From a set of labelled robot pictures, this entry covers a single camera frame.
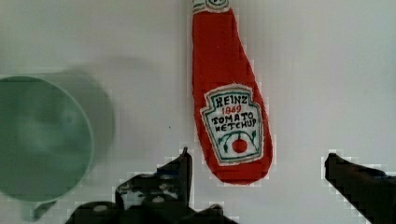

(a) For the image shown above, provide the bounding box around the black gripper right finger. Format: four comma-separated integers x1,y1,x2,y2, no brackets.
324,153,396,224

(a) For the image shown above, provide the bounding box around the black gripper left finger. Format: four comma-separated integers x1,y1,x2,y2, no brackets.
115,147,192,215

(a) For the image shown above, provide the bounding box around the red plush ketchup bottle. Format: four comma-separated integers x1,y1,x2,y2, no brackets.
191,0,273,185

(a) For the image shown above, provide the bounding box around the green metal cup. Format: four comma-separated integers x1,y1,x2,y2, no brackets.
1,72,114,222

